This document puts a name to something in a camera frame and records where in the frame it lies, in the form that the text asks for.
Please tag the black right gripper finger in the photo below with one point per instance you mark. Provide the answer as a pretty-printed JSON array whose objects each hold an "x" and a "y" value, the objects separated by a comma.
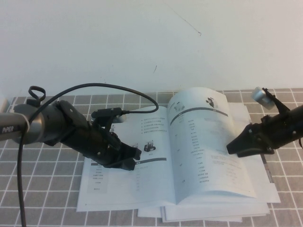
[
  {"x": 243, "y": 140},
  {"x": 258, "y": 151}
]

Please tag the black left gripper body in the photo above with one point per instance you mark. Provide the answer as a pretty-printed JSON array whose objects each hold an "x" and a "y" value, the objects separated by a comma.
[{"x": 101, "y": 147}]

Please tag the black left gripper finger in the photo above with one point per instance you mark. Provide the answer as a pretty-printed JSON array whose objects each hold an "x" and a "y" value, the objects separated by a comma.
[
  {"x": 131, "y": 152},
  {"x": 126, "y": 164}
]

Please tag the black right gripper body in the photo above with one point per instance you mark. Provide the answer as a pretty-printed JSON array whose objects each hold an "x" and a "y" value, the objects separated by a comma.
[{"x": 272, "y": 132}]

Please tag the white printed book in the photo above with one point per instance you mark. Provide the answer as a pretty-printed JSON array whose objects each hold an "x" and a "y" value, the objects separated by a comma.
[{"x": 201, "y": 153}]

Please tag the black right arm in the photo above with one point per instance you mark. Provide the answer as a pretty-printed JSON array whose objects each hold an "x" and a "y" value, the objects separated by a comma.
[{"x": 297, "y": 123}]

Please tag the silver and black left arm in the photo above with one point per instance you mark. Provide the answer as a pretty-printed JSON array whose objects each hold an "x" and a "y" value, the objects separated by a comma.
[{"x": 47, "y": 123}]

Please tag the white loose paper sheet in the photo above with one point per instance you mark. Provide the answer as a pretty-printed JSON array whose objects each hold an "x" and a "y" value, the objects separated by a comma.
[{"x": 149, "y": 211}]

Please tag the grey checked tablecloth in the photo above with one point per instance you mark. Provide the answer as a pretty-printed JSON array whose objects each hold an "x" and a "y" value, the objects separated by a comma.
[{"x": 47, "y": 189}]

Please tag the white booklet stack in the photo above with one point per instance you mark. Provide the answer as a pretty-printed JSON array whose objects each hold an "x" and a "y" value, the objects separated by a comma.
[{"x": 213, "y": 211}]

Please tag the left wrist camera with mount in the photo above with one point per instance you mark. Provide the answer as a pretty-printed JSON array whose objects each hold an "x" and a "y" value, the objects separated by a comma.
[{"x": 106, "y": 112}]

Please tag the silver right wrist camera with mount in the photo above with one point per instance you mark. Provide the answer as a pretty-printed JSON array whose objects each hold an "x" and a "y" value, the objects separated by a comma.
[{"x": 262, "y": 97}]

